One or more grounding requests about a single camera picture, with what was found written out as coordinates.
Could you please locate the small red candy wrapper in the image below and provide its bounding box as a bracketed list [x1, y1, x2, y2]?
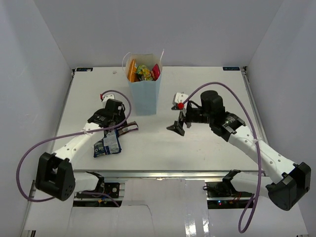
[151, 64, 160, 81]

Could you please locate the orange chips bag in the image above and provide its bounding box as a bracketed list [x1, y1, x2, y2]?
[127, 59, 138, 82]

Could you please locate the yellow green candy bag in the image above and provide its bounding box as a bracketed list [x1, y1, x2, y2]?
[136, 65, 154, 81]

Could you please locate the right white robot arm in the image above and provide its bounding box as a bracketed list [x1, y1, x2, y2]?
[167, 90, 311, 211]

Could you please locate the blue snack bag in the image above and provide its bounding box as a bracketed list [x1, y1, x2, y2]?
[93, 129, 121, 158]

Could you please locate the light blue paper bag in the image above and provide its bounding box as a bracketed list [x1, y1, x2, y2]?
[121, 52, 163, 116]

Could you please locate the brown chocolate bar wrapper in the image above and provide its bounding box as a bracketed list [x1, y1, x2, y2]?
[118, 121, 139, 137]

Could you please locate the right blue corner label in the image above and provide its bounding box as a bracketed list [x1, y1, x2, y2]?
[222, 67, 240, 71]

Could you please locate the blue corner label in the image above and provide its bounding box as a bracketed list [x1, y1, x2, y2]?
[76, 67, 93, 72]
[222, 67, 240, 71]

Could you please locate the left blue corner label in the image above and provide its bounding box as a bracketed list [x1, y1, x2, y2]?
[76, 67, 93, 72]

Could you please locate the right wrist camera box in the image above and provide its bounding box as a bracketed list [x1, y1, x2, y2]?
[172, 92, 189, 110]

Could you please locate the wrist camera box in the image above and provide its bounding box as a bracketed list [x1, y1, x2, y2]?
[100, 94, 115, 107]
[172, 92, 189, 110]

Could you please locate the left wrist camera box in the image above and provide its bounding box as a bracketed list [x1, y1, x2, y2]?
[100, 94, 115, 107]

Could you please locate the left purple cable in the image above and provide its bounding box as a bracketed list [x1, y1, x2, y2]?
[16, 89, 133, 207]

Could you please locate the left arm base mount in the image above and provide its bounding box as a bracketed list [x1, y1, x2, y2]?
[73, 182, 124, 207]

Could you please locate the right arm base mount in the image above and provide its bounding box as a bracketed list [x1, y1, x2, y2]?
[202, 182, 252, 210]

